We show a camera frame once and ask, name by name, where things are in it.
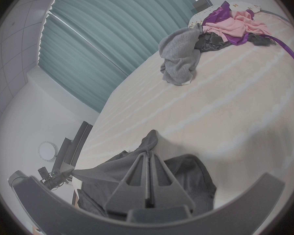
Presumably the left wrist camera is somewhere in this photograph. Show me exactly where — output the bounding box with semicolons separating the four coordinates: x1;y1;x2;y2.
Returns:
38;167;49;180

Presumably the white printed pillow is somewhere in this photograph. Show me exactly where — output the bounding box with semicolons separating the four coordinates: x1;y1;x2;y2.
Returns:
188;1;261;29

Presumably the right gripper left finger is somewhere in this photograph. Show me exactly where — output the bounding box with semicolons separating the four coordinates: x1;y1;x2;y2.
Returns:
105;153;149;213

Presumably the bed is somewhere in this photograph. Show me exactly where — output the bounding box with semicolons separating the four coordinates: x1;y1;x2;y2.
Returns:
71;0;294;210

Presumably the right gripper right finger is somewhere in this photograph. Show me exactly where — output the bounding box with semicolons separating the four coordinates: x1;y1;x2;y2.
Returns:
150;153;195;214

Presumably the pile of clothes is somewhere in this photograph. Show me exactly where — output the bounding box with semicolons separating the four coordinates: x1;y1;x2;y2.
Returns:
195;1;294;71

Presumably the grey bedside table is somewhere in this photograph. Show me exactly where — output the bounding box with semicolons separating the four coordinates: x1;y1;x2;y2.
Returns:
193;0;209;12

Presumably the blue-green curtain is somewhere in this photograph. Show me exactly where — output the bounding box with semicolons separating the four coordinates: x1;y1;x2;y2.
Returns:
49;0;199;75
37;15;129;113

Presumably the grey garment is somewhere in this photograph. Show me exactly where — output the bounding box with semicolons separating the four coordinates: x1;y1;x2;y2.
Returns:
159;23;202;86

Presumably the black T-shirt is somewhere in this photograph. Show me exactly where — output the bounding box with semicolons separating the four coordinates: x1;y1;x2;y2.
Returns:
72;129;217;217

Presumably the round white mirror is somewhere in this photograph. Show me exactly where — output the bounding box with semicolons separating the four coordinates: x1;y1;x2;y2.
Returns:
38;142;57;161

